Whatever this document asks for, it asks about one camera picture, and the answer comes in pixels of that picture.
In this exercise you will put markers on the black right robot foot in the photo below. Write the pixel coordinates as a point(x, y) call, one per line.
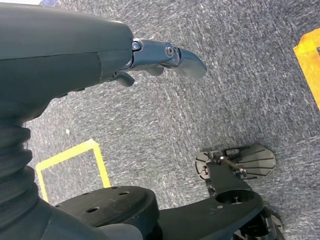
point(269, 228)

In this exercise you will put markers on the small white floor scrap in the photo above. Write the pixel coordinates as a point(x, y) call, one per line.
point(67, 131)

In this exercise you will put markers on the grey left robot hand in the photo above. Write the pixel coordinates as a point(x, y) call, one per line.
point(62, 49)

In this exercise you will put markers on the black robot hip joint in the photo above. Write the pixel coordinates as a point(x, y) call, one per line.
point(107, 205)

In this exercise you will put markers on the yellow floor tape outline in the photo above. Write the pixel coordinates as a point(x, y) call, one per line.
point(309, 59)
point(65, 155)

